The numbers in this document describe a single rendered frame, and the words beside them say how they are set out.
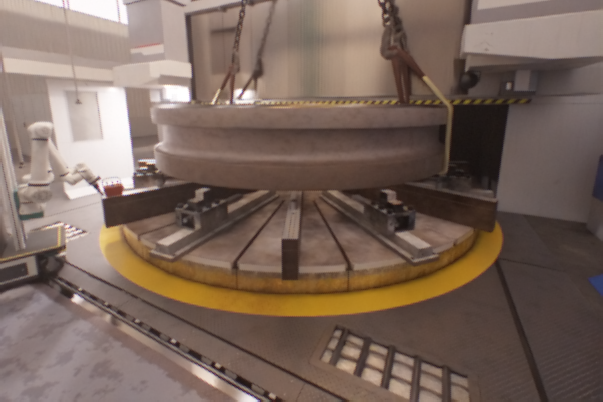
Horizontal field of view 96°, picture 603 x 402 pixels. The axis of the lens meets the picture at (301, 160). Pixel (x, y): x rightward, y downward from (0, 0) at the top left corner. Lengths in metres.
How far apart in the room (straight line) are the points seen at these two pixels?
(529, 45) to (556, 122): 2.28
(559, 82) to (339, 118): 2.88
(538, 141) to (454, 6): 2.54
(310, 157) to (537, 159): 3.89
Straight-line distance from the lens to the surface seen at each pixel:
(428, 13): 5.68
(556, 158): 5.79
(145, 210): 4.15
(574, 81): 4.75
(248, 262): 2.78
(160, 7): 6.79
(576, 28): 3.77
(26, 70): 6.64
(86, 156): 7.09
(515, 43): 3.66
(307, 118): 2.83
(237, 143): 3.17
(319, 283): 2.83
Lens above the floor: 1.73
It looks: 11 degrees down
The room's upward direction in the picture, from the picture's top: straight up
